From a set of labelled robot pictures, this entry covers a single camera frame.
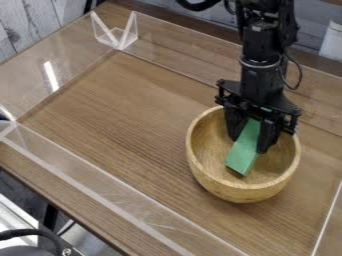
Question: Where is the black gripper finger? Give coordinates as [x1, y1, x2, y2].
[224, 104, 247, 140]
[256, 119, 281, 154]

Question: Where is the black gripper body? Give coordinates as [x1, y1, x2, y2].
[215, 60, 301, 134]

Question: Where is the green rectangular block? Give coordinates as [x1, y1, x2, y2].
[224, 119, 260, 176]

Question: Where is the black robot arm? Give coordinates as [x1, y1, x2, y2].
[175, 0, 301, 154]

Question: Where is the light wooden bowl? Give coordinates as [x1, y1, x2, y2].
[186, 106, 301, 203]

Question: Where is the white cylinder container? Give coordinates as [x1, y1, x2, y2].
[319, 19, 342, 62]

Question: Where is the black table leg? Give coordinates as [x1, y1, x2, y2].
[43, 204, 59, 230]

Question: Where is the clear acrylic tray wall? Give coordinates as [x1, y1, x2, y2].
[0, 4, 342, 256]

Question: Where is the black cable loop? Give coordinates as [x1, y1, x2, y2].
[0, 228, 67, 256]

